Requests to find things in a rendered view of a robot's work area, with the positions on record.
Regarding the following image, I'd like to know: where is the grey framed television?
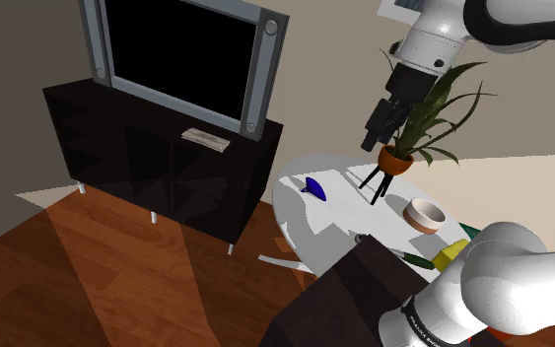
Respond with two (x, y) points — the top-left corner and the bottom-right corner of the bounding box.
(77, 0), (291, 143)

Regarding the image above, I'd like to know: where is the blue curved object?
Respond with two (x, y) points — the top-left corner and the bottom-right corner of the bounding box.
(300, 175), (327, 202)

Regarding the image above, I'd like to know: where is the white framed wall picture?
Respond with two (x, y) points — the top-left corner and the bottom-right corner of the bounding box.
(376, 0), (428, 24)

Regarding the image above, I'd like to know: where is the tan bowl with white inside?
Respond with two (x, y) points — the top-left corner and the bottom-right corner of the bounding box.
(402, 197), (447, 236)

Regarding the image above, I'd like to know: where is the white round table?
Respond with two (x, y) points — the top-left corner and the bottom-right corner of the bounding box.
(256, 153), (481, 286)

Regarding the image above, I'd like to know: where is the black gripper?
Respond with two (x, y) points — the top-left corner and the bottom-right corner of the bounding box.
(360, 61), (440, 154)

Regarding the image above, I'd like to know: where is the potted plant on black tripod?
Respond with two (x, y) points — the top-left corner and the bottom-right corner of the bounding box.
(357, 47), (499, 207)

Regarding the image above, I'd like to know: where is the green object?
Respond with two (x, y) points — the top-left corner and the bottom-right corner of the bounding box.
(458, 222), (483, 242)

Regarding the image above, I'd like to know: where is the yellow block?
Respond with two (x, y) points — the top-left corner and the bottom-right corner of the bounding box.
(431, 238), (471, 271)

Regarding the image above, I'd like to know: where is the black television cabinet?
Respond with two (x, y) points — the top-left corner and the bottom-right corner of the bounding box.
(41, 77), (285, 256)

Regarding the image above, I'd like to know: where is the dark robot stand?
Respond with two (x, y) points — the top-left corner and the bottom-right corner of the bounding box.
(257, 234), (433, 347)

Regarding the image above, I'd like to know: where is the green handled kitchen tool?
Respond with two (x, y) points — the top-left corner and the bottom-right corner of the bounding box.
(353, 233), (437, 271)

